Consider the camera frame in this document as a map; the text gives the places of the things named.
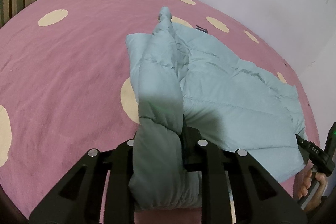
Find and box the light blue puffer jacket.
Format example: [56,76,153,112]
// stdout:
[126,7,307,210]

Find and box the person's right hand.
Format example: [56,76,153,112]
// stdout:
[298,169,327,213]

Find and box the pink polka dot bed sheet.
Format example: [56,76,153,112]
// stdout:
[1,0,319,217]

